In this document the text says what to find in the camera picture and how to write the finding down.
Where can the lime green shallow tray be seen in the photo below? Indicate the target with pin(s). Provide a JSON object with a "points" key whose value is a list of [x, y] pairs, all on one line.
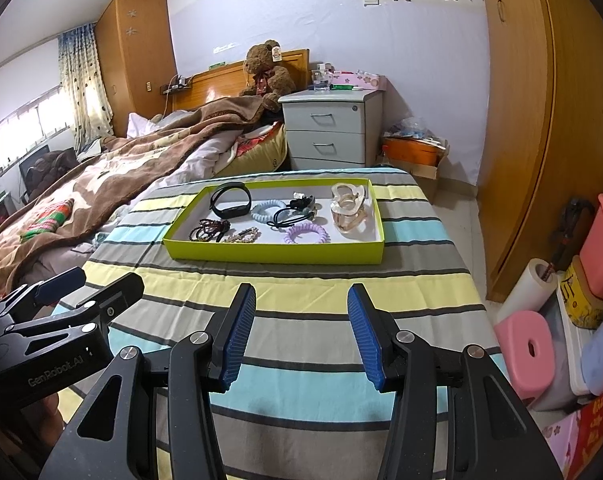
{"points": [[274, 233]]}

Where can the brown teddy bear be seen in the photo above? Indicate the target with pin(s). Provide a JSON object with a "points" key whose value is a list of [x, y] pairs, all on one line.
{"points": [[267, 77]]}

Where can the clear beige hair claw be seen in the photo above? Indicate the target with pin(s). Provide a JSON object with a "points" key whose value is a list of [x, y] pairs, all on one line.
{"points": [[349, 208]]}

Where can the yellow pillow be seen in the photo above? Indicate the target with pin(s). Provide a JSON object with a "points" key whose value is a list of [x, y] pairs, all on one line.
{"points": [[262, 150]]}

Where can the brown fleece blanket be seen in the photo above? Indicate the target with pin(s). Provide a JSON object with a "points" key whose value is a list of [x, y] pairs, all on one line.
{"points": [[101, 184]]}

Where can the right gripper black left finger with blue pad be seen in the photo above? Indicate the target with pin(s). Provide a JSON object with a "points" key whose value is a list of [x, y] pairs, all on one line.
{"points": [[230, 331]]}

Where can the black smart wristband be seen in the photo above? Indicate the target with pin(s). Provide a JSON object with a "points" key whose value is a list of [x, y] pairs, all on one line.
{"points": [[231, 200]]}

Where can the grey drawer nightstand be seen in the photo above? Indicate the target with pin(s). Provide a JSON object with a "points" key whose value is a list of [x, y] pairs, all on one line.
{"points": [[333, 129]]}

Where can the white paper towel roll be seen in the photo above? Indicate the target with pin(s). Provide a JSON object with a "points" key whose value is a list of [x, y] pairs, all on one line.
{"points": [[532, 290]]}

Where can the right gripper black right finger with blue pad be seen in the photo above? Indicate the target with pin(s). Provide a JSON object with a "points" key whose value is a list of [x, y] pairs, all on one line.
{"points": [[375, 333]]}

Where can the patterned window curtain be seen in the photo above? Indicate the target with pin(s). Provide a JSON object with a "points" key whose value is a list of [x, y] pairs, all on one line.
{"points": [[82, 82]]}

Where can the orange storage box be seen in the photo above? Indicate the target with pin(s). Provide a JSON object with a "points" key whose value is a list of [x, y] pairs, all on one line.
{"points": [[414, 151]]}

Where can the pink plastic stool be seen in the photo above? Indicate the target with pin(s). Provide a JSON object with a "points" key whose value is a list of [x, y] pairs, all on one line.
{"points": [[526, 344]]}

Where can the yellow tin box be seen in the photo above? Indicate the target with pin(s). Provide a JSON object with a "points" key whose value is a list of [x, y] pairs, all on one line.
{"points": [[584, 309]]}

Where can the black hair clip grey ball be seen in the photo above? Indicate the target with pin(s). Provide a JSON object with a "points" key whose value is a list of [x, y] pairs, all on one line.
{"points": [[303, 203]]}

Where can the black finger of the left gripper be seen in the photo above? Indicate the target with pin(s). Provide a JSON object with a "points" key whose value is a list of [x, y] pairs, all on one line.
{"points": [[96, 304]]}

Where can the tall wooden wardrobe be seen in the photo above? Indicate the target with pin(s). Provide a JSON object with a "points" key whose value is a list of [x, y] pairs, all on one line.
{"points": [[136, 57]]}

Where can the colourful striped pillow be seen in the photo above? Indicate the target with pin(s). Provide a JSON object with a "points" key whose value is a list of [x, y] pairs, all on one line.
{"points": [[54, 216]]}

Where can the wooden headboard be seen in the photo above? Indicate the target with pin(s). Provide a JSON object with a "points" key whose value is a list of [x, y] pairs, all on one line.
{"points": [[229, 80]]}

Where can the person's hand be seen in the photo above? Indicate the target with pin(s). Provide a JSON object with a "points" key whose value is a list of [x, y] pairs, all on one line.
{"points": [[46, 419]]}

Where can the large wooden wardrobe door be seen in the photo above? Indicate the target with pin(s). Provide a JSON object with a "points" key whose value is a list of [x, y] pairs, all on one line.
{"points": [[544, 138]]}

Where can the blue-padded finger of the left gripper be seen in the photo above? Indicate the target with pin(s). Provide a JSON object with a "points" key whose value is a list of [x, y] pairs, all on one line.
{"points": [[25, 302]]}

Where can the pink floral tissue box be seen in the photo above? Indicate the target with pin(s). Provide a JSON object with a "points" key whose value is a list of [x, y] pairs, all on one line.
{"points": [[357, 80]]}

